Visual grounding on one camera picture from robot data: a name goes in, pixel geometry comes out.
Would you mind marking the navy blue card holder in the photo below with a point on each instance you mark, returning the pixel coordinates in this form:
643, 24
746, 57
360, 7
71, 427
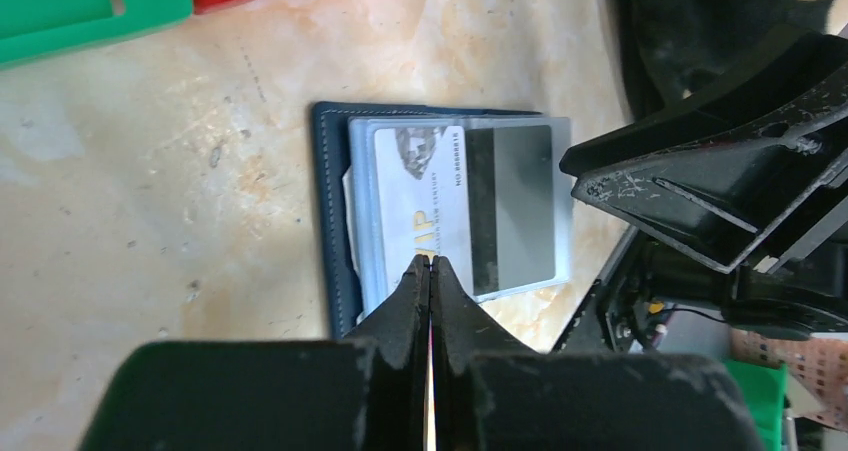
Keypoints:
343, 135

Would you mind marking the green plastic bin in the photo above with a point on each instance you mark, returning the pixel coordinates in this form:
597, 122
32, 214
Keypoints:
32, 29

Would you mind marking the white VIP card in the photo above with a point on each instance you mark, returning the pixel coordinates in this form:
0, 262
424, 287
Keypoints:
423, 198

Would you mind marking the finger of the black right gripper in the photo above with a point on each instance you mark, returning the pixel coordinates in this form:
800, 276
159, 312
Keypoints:
750, 169

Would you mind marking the grey magnetic stripe card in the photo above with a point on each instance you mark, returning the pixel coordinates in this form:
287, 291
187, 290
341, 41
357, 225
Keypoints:
511, 210

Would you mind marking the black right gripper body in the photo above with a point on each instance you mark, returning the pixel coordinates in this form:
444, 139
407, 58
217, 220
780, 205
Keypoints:
789, 283

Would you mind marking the pink perforated basket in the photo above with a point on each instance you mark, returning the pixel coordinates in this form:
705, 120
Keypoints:
820, 364

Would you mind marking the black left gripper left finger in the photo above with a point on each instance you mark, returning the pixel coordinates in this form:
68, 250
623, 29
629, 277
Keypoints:
365, 391

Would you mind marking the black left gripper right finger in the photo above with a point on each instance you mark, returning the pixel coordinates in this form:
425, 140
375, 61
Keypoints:
492, 392

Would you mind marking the green bin under table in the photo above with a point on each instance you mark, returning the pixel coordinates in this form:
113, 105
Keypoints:
764, 390

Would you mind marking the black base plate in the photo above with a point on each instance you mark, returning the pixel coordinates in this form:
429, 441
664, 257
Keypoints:
596, 322

